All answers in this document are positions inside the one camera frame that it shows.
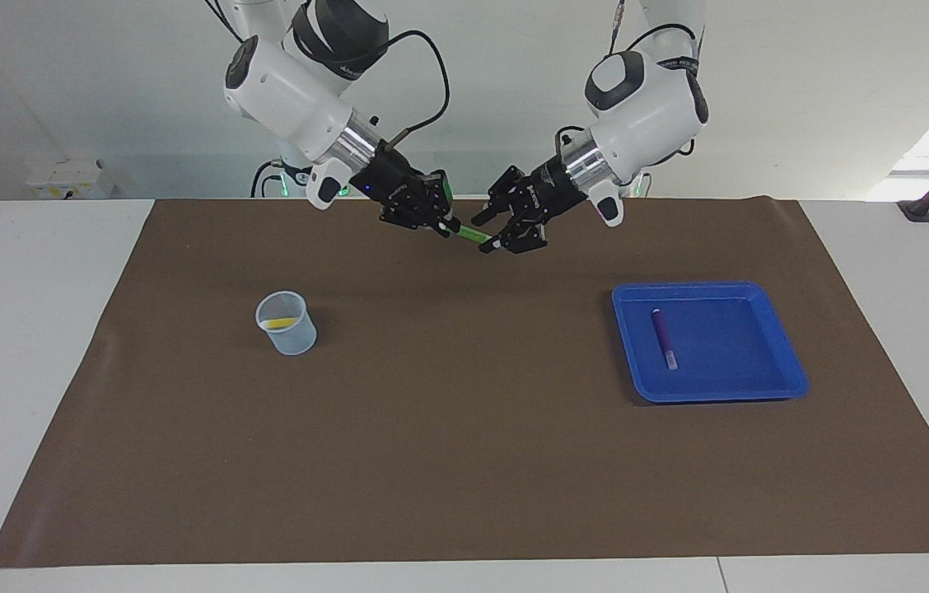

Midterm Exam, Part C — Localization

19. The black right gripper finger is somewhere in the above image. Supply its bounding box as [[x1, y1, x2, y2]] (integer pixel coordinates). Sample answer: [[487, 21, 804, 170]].
[[422, 170, 462, 238], [381, 207, 443, 236]]

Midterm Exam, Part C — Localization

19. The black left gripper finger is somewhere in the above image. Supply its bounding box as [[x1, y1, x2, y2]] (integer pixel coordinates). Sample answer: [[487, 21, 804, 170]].
[[470, 166, 532, 228], [480, 212, 550, 255]]

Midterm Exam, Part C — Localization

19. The purple marker pen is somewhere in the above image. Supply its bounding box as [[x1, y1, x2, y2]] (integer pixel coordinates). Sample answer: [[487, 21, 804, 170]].
[[651, 308, 679, 371]]

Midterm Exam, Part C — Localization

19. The clear plastic measuring cup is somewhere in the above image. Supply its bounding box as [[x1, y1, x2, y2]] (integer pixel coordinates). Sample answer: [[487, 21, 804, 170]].
[[255, 290, 318, 357]]

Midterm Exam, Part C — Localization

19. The brown table mat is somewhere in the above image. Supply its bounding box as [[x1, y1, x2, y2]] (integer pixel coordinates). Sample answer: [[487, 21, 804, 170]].
[[0, 196, 929, 569]]

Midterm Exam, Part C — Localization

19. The blue plastic tray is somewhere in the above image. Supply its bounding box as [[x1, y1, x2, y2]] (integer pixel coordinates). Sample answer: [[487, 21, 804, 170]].
[[611, 281, 810, 404]]

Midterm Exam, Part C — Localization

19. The white power strip box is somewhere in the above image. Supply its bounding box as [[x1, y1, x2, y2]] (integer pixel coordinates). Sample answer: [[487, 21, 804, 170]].
[[24, 159, 116, 200]]

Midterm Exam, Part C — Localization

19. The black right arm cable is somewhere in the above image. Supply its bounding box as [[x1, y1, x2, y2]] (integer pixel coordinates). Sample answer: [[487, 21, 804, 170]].
[[385, 30, 451, 155]]

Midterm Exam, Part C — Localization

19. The black base power cable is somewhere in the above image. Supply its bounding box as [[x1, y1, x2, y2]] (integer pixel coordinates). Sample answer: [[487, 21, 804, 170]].
[[250, 160, 288, 198]]

